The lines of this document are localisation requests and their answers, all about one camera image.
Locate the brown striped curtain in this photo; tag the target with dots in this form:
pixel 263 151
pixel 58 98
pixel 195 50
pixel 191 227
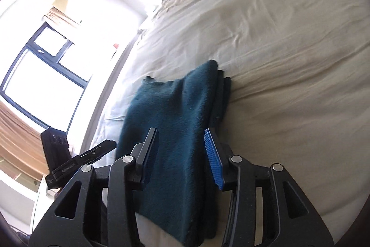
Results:
pixel 60 15
pixel 20 142

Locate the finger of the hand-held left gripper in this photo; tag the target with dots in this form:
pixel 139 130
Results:
pixel 96 151

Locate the bed with beige sheet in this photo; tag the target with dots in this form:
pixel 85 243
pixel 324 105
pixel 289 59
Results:
pixel 289 61

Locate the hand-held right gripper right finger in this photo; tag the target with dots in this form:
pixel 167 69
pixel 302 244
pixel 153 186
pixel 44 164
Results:
pixel 212 156

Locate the dark teal knit sweater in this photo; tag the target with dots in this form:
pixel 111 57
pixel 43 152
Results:
pixel 173 119

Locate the dark framed window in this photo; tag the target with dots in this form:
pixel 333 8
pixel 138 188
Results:
pixel 43 85

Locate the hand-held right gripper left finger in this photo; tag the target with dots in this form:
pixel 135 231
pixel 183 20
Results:
pixel 151 156

